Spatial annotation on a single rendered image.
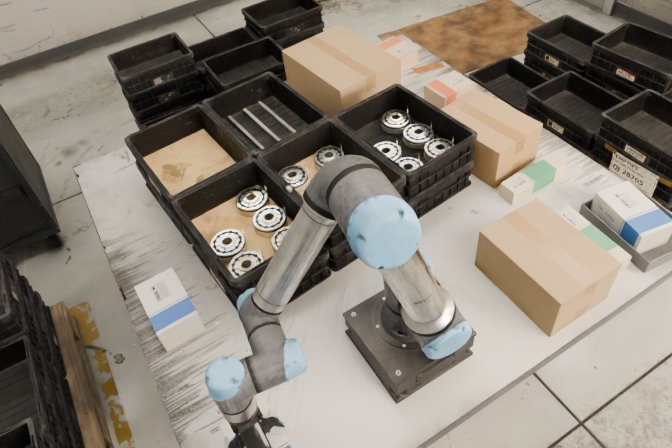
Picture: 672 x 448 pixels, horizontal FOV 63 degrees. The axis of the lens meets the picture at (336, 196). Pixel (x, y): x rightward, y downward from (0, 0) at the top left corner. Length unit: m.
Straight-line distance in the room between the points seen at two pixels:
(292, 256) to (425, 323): 0.32
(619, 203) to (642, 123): 0.91
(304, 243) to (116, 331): 1.74
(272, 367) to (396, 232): 0.40
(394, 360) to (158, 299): 0.70
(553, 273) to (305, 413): 0.73
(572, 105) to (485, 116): 1.00
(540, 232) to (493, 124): 0.49
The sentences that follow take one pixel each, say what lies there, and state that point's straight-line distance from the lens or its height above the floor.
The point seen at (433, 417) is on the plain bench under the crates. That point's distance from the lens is 1.49.
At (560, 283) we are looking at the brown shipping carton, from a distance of 1.54.
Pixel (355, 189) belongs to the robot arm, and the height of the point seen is 1.43.
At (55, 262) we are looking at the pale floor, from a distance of 3.12.
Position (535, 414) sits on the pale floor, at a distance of 2.31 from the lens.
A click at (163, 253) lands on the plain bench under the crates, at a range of 1.91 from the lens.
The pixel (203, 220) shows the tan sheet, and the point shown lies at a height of 0.83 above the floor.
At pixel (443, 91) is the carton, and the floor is 0.77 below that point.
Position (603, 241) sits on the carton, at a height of 0.76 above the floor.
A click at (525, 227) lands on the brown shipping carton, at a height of 0.86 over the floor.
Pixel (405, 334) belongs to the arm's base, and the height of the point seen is 0.83.
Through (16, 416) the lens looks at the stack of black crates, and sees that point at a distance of 2.21.
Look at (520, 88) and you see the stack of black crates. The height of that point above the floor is 0.27.
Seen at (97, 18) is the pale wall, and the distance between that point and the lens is 4.78.
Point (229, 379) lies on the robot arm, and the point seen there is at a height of 1.12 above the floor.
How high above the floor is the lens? 2.07
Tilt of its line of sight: 45 degrees down
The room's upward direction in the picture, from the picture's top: 7 degrees counter-clockwise
